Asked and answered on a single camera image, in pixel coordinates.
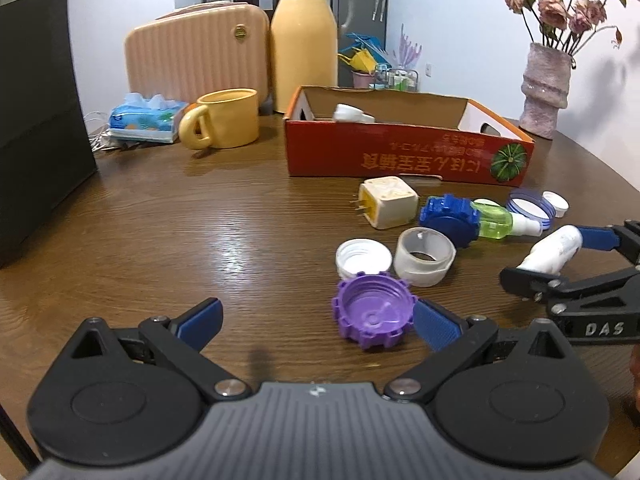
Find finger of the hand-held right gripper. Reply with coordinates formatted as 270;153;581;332
500;266;640;307
575;217;640;266

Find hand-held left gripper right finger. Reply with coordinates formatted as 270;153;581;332
382;297;568;405

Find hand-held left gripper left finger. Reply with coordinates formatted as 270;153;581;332
62;297;253;403

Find white plastic bottle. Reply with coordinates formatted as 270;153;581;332
515;225;583;276

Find translucent white ring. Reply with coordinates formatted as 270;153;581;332
393;227;457;288

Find purple toothed lid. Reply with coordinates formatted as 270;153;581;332
331;271;418;352

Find green spray bottle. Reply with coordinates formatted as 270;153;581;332
471;199;543;241

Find blue toothed lid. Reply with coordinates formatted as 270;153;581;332
418;194;482;249

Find orange cardboard box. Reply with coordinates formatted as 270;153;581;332
282;85;536;187

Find small white cap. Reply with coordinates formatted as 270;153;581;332
542;191;570;218

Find clear blue-rimmed lid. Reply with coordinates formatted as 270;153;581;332
506;188;556;226

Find white threaded cap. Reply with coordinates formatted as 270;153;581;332
335;239;393;281

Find cream plug adapter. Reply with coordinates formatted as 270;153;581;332
357;176;420;230

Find pink textured vase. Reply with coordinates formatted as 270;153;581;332
517;42;573;140

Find yellow mug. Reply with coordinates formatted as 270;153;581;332
178;88;261;151

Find blue tissue pack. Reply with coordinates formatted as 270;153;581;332
107;92;190;145

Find white plastic cap piece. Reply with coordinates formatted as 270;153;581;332
332;104;376;123

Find dried pink roses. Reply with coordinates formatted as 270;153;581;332
475;0;640;56

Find metal storage cart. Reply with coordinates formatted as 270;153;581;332
375;62;418;93

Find purple feather decoration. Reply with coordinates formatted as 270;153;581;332
397;22;423;68

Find pink ribbed suitcase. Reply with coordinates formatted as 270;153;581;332
124;2;273;111

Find yellow watering can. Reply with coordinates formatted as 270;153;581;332
340;50;381;73

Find yellow thermos jug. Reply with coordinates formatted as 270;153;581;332
270;0;353;115

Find grey refrigerator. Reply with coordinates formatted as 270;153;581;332
337;0;388;46

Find white cables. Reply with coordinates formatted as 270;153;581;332
82;110;126;153

